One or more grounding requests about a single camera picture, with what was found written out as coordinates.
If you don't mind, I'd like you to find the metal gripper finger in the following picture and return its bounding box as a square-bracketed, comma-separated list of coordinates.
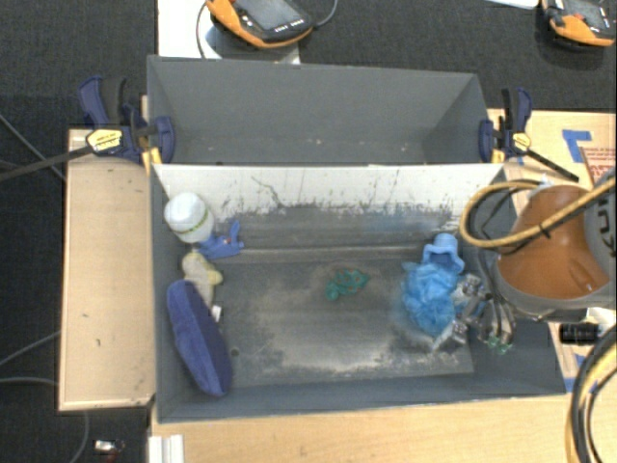
[431, 319, 469, 354]
[450, 274, 485, 309]

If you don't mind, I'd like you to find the light blue mesh sponge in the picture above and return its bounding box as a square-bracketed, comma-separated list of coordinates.
[399, 259, 465, 338]

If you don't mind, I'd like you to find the blue toy figure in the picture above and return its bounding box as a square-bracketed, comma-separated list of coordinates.
[421, 231, 467, 275]

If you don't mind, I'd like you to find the green toy animal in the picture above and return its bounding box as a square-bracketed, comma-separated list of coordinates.
[323, 267, 372, 302]

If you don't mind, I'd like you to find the grey metal bin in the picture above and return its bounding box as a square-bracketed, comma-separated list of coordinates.
[146, 54, 568, 424]

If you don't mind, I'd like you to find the dark blue cloth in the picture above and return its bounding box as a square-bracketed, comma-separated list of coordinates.
[166, 279, 234, 397]

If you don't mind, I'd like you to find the pale yellow toy animal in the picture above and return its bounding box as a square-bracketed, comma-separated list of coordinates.
[180, 251, 226, 318]

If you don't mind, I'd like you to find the white spray bottle blue trigger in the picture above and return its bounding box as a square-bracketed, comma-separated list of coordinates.
[163, 191, 245, 260]

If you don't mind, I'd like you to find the pale wood board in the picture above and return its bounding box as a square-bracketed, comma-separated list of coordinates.
[58, 127, 158, 412]

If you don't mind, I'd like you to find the black cylinder on white bracket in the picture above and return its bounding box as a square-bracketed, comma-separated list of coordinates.
[560, 306, 604, 344]

